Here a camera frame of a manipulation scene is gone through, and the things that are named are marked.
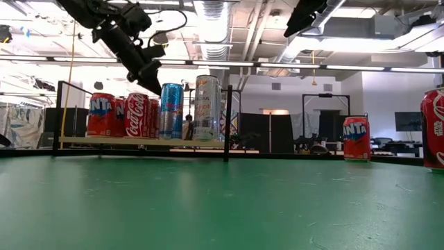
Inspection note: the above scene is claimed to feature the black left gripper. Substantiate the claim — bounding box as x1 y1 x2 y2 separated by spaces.
92 20 167 97

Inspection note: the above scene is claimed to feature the blue silver Red Bull can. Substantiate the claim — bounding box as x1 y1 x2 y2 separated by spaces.
159 83 185 140

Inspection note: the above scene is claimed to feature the white Celsius can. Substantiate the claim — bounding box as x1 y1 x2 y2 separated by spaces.
193 75 222 142

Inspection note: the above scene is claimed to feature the red Star Wars Coca-Cola can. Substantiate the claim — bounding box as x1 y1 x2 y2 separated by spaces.
420 87 444 174

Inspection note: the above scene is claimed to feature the yellow hanging pendant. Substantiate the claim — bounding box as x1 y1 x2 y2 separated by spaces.
311 50 318 86

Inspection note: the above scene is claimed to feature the black cabinet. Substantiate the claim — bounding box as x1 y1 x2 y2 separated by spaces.
44 107 88 138

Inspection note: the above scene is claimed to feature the black partition panel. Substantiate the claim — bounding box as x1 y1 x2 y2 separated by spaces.
238 111 293 154

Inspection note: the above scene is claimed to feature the grey dome-shaped object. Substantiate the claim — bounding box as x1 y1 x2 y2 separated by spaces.
309 144 330 155

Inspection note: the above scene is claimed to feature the black ceiling device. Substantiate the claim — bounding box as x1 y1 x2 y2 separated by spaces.
0 24 13 44

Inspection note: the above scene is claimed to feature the dark office desk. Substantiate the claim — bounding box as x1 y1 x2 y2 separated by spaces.
370 140 425 158

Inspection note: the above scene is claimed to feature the silver ventilation duct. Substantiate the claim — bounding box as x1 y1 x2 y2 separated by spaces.
273 0 348 65
192 0 240 88

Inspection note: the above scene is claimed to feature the black ceiling dome camera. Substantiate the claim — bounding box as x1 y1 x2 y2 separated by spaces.
152 31 170 49

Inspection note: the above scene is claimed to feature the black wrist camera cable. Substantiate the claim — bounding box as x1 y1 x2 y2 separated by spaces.
147 9 189 48

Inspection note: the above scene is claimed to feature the wooden shelf with black frame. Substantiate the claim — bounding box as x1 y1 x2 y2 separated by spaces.
51 81 232 163

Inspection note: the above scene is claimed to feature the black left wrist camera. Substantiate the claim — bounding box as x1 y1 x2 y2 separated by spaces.
117 2 153 35

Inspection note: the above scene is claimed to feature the black metal stand frame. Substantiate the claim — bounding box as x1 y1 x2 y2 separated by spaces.
301 92 351 153

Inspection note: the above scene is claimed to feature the black wall monitor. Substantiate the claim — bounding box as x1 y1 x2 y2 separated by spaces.
394 111 423 133

